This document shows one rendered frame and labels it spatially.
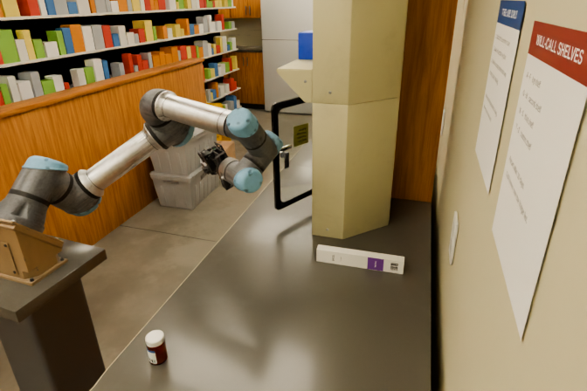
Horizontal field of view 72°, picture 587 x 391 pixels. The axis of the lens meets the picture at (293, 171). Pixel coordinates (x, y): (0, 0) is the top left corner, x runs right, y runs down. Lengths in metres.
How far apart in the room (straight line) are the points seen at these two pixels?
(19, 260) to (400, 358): 1.07
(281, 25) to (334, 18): 5.22
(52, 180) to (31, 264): 0.26
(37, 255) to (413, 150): 1.32
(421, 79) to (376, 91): 0.32
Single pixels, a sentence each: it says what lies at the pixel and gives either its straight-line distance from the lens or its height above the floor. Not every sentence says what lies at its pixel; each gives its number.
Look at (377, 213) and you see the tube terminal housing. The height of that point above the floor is 1.00.
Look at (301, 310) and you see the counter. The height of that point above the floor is 0.94.
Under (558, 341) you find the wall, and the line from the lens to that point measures 0.38.
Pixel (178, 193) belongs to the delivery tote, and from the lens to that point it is 3.68.
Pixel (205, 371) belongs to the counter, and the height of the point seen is 0.94.
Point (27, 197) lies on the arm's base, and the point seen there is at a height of 1.17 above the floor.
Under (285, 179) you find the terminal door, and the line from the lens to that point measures 1.47.
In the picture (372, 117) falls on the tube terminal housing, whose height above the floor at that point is 1.36.
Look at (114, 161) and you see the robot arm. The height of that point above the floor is 1.21.
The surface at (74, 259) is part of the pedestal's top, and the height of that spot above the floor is 0.94.
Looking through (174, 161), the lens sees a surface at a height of 0.45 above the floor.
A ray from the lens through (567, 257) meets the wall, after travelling 0.37.
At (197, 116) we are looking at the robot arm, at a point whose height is 1.40.
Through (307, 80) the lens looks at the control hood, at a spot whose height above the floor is 1.48.
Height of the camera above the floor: 1.70
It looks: 23 degrees down
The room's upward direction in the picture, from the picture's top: 1 degrees counter-clockwise
